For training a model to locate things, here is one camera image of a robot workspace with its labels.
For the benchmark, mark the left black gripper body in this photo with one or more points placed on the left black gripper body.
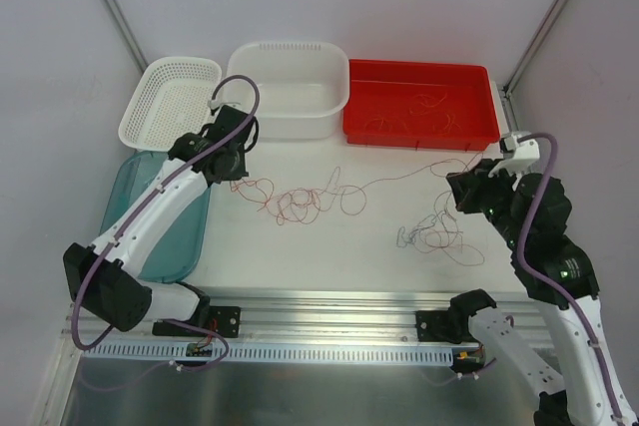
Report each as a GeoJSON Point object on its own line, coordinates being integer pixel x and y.
{"type": "Point", "coordinates": [239, 123]}

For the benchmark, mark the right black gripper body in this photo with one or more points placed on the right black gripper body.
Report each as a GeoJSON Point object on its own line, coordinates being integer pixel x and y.
{"type": "Point", "coordinates": [462, 190]}

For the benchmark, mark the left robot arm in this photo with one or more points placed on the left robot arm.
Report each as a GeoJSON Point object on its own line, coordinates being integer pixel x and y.
{"type": "Point", "coordinates": [105, 277]}

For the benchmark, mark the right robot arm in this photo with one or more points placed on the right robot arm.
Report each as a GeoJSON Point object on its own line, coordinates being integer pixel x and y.
{"type": "Point", "coordinates": [530, 214]}

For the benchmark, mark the white perforated plastic basket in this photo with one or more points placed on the white perforated plastic basket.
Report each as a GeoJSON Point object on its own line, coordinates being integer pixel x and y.
{"type": "Point", "coordinates": [170, 100]}

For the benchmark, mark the teal translucent plastic bin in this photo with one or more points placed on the teal translucent plastic bin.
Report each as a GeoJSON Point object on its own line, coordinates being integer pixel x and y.
{"type": "Point", "coordinates": [177, 253]}

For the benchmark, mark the white plastic tub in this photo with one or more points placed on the white plastic tub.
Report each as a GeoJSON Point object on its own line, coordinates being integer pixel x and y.
{"type": "Point", "coordinates": [303, 87]}

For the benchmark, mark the red plastic tray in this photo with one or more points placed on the red plastic tray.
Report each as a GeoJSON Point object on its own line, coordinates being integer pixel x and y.
{"type": "Point", "coordinates": [420, 106]}

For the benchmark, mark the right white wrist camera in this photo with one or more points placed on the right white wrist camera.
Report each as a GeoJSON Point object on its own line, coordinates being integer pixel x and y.
{"type": "Point", "coordinates": [519, 152]}

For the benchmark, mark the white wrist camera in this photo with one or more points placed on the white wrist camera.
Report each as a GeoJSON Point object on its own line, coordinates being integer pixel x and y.
{"type": "Point", "coordinates": [519, 152]}
{"type": "Point", "coordinates": [214, 105]}

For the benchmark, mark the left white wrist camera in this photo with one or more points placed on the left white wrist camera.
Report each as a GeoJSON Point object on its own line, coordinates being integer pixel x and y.
{"type": "Point", "coordinates": [214, 105]}

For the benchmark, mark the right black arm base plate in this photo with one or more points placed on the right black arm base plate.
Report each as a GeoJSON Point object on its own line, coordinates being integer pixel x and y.
{"type": "Point", "coordinates": [434, 326]}

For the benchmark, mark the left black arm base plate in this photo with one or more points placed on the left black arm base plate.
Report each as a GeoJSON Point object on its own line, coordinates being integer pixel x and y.
{"type": "Point", "coordinates": [224, 320]}

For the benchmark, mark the aluminium mounting rail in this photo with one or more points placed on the aluminium mounting rail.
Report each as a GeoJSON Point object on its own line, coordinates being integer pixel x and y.
{"type": "Point", "coordinates": [343, 317]}

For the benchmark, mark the white slotted cable duct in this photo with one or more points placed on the white slotted cable duct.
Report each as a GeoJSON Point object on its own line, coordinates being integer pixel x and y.
{"type": "Point", "coordinates": [275, 353]}

